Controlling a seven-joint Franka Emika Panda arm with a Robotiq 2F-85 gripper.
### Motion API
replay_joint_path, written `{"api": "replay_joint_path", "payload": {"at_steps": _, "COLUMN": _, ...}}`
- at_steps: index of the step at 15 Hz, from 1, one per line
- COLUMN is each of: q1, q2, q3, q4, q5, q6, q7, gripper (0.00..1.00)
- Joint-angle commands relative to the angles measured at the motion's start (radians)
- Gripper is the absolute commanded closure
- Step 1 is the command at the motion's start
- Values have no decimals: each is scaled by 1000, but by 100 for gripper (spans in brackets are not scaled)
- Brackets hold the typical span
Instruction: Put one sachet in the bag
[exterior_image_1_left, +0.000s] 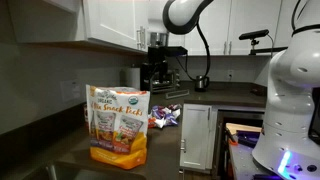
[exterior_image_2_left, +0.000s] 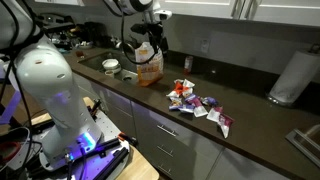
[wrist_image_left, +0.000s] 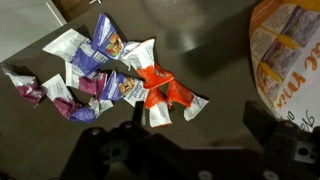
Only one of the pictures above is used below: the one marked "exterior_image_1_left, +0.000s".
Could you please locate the metal rack tray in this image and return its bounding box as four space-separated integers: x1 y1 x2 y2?
165 88 190 100

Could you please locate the orange white snack bag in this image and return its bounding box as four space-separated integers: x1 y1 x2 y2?
85 84 151 171

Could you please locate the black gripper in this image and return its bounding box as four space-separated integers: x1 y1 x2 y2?
147 46 170 85

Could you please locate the black countertop appliance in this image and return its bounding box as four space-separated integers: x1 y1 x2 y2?
139 62 152 92

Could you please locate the orange handled tool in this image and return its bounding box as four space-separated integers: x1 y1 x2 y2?
225 127 239 147

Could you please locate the wooden board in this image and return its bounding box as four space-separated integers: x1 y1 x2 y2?
225 122 263 135

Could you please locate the steel electric kettle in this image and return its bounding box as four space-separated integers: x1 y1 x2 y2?
194 74 211 93

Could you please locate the purple snack sachet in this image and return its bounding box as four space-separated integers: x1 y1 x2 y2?
151 104 169 120
167 103 183 113
155 112 181 129

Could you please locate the purple blue box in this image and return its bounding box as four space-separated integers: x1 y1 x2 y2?
235 130 262 149

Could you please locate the grey perforated robot table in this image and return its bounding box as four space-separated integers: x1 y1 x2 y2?
228 142 284 180

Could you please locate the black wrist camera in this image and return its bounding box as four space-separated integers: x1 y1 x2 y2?
167 46 189 57

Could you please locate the white lower cabinet door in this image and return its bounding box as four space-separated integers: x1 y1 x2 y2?
179 103 213 171

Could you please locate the white cabinet door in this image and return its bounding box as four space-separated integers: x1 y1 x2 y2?
82 0 150 52
229 0 283 56
179 103 213 171
184 0 232 56

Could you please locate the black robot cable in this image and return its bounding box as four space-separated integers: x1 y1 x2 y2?
175 20 212 83

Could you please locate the black camera on stand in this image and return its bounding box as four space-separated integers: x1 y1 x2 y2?
238 28 288 56

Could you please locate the white upper cabinet door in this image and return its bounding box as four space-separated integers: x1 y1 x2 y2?
82 0 150 52
184 0 232 56
229 0 283 56

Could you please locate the white wall switch plate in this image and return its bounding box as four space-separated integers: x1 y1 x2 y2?
59 79 82 103

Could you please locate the white paper towel roll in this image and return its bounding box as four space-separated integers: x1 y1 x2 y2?
119 66 142 90

